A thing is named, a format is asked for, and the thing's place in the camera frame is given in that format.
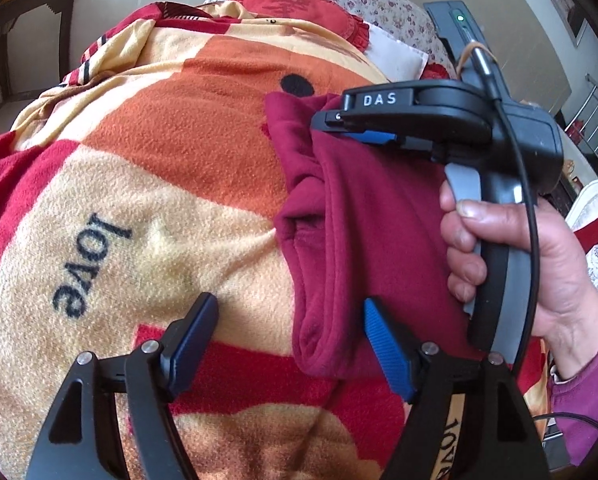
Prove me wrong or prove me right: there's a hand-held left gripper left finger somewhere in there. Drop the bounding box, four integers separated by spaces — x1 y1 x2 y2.
24 291 220 480

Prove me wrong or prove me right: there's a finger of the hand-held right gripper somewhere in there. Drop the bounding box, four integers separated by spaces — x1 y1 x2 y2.
310 109 442 156

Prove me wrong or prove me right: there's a large red heart cushion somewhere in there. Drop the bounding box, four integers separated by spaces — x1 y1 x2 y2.
227 0 371 51

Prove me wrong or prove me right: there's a printed fleece blanket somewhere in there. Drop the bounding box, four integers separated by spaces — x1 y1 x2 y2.
0 0 555 480

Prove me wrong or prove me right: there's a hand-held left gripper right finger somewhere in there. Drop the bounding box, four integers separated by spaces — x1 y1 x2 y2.
363 296 551 480

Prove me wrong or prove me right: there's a maroon fleece garment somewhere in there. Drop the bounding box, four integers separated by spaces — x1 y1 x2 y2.
265 92 485 379

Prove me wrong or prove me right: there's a person's right hand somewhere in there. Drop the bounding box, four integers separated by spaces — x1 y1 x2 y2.
439 180 598 382

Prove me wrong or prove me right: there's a wall picture frame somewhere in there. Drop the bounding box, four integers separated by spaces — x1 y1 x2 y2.
529 0 588 49

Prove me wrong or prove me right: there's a black cable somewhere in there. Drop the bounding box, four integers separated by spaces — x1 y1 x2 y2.
466 42 598 431

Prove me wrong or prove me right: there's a person's right forearm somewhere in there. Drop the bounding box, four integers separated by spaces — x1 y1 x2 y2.
546 302 598 442

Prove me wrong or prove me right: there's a tan rubber band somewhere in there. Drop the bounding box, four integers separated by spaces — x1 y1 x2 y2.
453 42 486 78

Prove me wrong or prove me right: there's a floral pillow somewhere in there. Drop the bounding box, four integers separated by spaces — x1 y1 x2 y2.
204 0 452 68

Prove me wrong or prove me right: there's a dark wooden chair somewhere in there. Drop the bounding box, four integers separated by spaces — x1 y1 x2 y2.
0 0 80 107

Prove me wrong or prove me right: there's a white pillow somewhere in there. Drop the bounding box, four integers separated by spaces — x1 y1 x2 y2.
364 25 428 83

